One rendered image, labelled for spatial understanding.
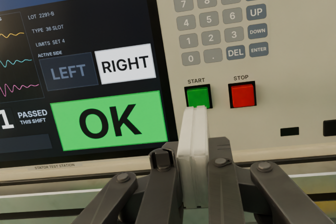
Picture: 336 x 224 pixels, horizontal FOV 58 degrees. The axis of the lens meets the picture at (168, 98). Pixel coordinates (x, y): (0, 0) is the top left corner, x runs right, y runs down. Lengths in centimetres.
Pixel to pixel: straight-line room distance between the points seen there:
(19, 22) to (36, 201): 16
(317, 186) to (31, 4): 28
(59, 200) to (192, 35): 19
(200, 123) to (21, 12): 19
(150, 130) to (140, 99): 3
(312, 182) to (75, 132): 21
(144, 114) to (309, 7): 16
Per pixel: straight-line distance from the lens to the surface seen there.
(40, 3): 29
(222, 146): 17
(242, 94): 26
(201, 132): 17
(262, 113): 28
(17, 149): 34
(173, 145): 17
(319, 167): 29
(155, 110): 28
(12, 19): 30
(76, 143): 31
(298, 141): 30
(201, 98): 26
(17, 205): 34
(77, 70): 28
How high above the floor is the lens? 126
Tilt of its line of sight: 17 degrees down
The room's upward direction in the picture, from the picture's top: 9 degrees counter-clockwise
